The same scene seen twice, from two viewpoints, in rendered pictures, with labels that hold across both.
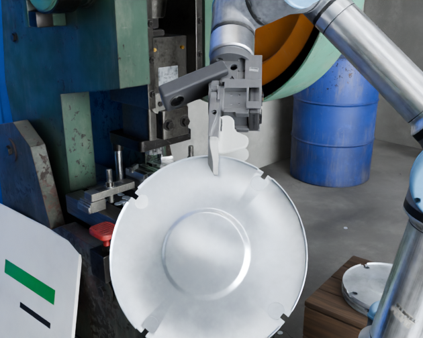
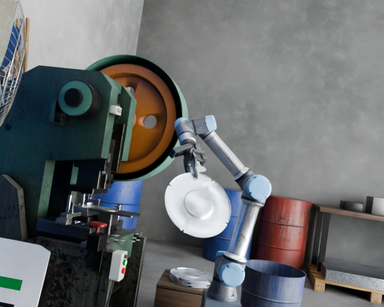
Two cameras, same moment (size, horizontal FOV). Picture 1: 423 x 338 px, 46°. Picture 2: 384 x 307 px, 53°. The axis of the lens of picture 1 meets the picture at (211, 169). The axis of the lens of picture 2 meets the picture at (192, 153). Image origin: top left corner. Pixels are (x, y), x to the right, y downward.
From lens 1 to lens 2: 117 cm
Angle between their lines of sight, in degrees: 40
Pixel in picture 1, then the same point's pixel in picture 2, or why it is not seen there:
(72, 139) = (44, 187)
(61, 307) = (27, 290)
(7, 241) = not seen: outside the picture
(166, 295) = (188, 218)
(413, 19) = not seen: hidden behind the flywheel
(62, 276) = (32, 269)
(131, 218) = (170, 192)
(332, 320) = (171, 291)
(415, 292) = (247, 228)
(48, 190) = (22, 216)
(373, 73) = (224, 157)
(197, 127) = not seen: hidden behind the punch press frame
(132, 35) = (108, 134)
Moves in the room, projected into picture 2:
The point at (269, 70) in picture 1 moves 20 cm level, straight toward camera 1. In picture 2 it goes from (142, 164) to (153, 165)
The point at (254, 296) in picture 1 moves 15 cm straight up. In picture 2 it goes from (216, 217) to (221, 180)
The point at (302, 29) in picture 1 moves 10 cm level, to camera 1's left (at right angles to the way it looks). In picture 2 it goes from (162, 146) to (148, 144)
